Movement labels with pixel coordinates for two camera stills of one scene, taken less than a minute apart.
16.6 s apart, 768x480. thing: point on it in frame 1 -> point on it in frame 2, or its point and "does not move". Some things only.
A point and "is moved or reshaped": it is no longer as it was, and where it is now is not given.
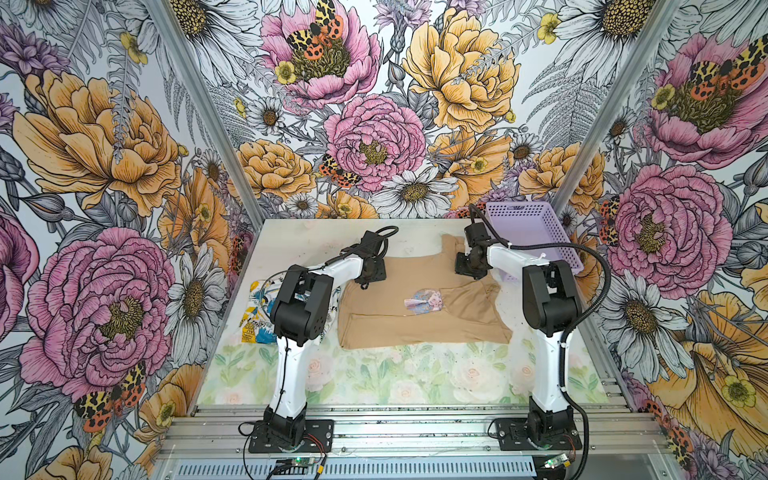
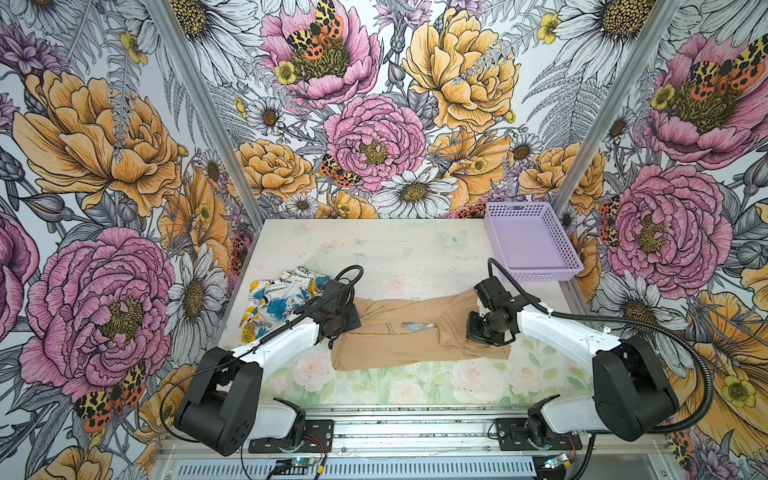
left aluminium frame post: (171, 29) does not move
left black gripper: (380, 275) -> (354, 322)
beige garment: (424, 301) is moved or reshaped
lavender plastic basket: (521, 223) does not move
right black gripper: (460, 268) -> (472, 332)
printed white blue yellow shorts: (257, 327) does not move
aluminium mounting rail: (412, 432) does not move
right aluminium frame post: (653, 36) does not move
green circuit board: (295, 466) does not move
